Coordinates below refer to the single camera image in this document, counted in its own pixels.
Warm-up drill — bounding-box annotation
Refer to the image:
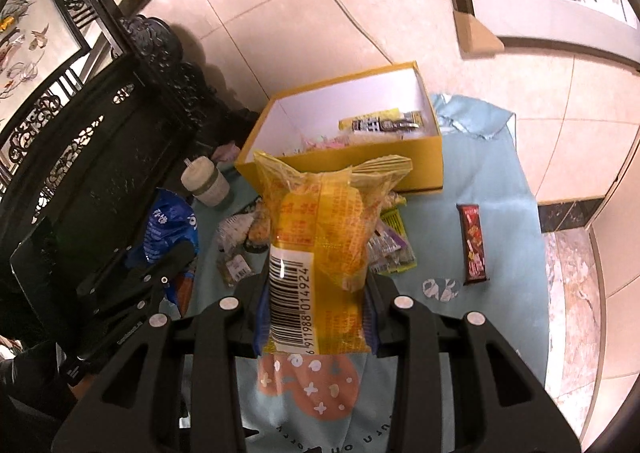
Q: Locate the blue snack bag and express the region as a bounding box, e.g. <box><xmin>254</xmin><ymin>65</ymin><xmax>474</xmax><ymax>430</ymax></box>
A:
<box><xmin>126</xmin><ymin>189</ymin><xmax>200</xmax><ymax>317</ymax></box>

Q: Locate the clear bread packet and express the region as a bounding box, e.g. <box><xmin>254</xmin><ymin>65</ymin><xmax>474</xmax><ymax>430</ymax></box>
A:
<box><xmin>216</xmin><ymin>198</ymin><xmax>271</xmax><ymax>255</ymax></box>

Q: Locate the dark red chocolate bar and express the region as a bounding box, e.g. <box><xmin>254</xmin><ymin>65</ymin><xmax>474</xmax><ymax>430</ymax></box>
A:
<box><xmin>457</xmin><ymin>204</ymin><xmax>488</xmax><ymax>285</ymax></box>

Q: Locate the orange yellow cake packet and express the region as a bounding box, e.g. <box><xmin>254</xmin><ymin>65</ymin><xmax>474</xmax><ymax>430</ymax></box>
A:
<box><xmin>255</xmin><ymin>152</ymin><xmax>412</xmax><ymax>357</ymax></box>

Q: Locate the dark brown snack bar packet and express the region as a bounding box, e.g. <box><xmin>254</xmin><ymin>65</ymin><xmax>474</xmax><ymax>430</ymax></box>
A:
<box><xmin>338</xmin><ymin>109</ymin><xmax>424</xmax><ymax>132</ymax></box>

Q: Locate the white lidded cup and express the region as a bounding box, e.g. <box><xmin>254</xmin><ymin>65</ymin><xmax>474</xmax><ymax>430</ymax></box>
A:
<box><xmin>180</xmin><ymin>156</ymin><xmax>230</xmax><ymax>207</ymax></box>

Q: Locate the dark carved wooden furniture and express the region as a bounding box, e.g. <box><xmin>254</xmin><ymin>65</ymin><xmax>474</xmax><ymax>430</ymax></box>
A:
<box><xmin>1</xmin><ymin>0</ymin><xmax>258</xmax><ymax>357</ymax></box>

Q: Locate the light blue patterned tablecloth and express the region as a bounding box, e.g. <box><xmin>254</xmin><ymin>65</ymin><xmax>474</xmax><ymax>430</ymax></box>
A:
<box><xmin>171</xmin><ymin>93</ymin><xmax>551</xmax><ymax>453</ymax></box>

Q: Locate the yellow cardboard box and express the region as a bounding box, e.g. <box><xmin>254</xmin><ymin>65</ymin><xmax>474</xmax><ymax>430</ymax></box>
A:
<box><xmin>234</xmin><ymin>62</ymin><xmax>444</xmax><ymax>193</ymax></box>

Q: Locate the framed flower painting left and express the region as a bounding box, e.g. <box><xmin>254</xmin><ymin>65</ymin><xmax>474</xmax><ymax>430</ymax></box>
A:
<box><xmin>1</xmin><ymin>0</ymin><xmax>87</xmax><ymax>125</ymax></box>

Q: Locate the cardboard corner protector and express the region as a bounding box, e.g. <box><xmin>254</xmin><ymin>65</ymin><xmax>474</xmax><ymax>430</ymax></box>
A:
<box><xmin>454</xmin><ymin>10</ymin><xmax>504</xmax><ymax>56</ymax></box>

